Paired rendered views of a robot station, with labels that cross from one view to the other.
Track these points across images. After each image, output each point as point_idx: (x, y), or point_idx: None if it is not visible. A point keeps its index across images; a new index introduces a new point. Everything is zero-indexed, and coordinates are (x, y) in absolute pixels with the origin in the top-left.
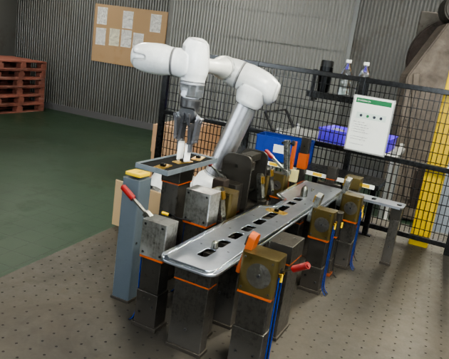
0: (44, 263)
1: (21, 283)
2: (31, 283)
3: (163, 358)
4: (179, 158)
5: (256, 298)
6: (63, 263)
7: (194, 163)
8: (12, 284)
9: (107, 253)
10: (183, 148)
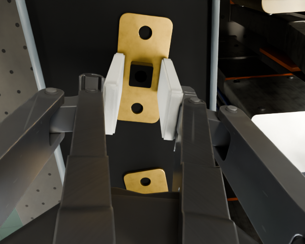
0: None
1: (35, 181)
2: (42, 173)
3: None
4: (122, 78)
5: None
6: (5, 109)
7: (190, 35)
8: (31, 188)
9: (8, 26)
10: (120, 77)
